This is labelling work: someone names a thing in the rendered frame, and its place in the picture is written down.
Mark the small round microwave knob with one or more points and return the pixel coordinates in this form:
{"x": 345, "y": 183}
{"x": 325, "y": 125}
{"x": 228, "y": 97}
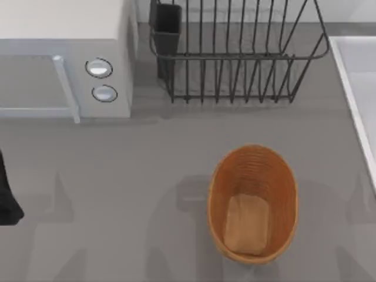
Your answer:
{"x": 104, "y": 93}

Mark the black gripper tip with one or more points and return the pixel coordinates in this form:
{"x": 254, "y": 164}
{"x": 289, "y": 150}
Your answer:
{"x": 7, "y": 202}

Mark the pale microwave oven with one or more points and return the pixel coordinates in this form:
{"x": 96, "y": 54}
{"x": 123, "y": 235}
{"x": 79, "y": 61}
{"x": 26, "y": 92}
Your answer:
{"x": 58, "y": 26}

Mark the brown bread loaf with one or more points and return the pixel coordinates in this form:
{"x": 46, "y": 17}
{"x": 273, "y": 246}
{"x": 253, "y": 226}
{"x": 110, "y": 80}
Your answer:
{"x": 246, "y": 226}

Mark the large round microwave knob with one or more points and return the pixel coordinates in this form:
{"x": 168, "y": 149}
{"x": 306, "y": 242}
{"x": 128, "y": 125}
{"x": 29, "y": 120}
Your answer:
{"x": 98, "y": 67}

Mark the brown woven basket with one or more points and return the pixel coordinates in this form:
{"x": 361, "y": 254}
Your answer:
{"x": 252, "y": 164}

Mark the black cutlery holder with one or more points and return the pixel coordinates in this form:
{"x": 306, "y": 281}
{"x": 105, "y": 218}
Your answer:
{"x": 167, "y": 35}

